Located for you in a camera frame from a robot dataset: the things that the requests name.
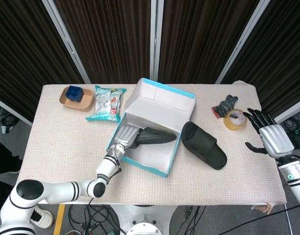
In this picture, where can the dark blue compartment cup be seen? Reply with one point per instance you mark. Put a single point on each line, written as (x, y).
(75, 94)

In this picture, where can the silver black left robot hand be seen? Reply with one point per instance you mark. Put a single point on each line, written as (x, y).
(126, 134)

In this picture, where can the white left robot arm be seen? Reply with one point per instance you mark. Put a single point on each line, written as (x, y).
(54, 191)

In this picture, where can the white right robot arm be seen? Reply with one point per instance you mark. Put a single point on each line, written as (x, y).
(295, 176)

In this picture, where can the dark brown partition panel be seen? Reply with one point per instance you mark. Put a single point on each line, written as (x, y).
(282, 49)
(110, 36)
(22, 49)
(201, 36)

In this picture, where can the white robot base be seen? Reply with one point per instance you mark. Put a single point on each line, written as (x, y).
(145, 220)

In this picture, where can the grey rolled socks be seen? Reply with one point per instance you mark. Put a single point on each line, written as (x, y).
(225, 105)

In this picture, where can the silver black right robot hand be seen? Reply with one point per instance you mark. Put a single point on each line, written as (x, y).
(274, 139)

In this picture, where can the beige waffle tablecloth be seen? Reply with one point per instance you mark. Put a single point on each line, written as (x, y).
(66, 147)

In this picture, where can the tan plastic basin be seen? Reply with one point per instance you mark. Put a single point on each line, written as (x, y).
(87, 102)

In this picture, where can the black rubber slipper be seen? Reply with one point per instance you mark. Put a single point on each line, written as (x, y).
(157, 138)
(203, 147)

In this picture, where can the teal cardboard shoe box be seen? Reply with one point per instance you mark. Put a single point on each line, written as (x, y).
(162, 98)

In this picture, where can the white low partition rail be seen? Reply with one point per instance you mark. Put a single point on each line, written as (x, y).
(290, 113)
(12, 110)

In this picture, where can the white partition post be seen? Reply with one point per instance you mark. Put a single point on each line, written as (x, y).
(66, 39)
(155, 36)
(240, 39)

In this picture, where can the yellow packing tape roll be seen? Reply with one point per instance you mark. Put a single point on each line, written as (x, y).
(229, 123)

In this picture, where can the white black sneaker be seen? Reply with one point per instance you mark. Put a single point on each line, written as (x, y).
(43, 218)

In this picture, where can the teal snack bag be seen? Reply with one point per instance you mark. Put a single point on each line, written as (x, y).
(103, 105)

